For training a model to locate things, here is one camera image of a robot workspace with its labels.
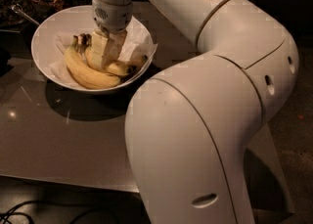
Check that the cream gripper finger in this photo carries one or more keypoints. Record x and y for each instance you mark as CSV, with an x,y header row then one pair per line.
x,y
114,45
99,43

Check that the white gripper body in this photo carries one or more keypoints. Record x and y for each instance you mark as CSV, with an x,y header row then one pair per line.
x,y
112,18

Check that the yellow banana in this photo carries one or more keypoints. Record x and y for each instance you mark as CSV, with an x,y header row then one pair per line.
x,y
83,74
84,40
107,64

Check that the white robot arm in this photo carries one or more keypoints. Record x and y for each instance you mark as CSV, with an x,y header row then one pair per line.
x,y
187,127

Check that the white bowl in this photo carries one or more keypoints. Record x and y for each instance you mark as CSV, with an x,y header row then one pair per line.
x,y
54,35

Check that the white paper liner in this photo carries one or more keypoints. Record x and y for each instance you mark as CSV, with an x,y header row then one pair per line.
x,y
88,60

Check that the metal spoon handle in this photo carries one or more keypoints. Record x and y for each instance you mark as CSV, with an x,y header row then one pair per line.
x,y
18,10

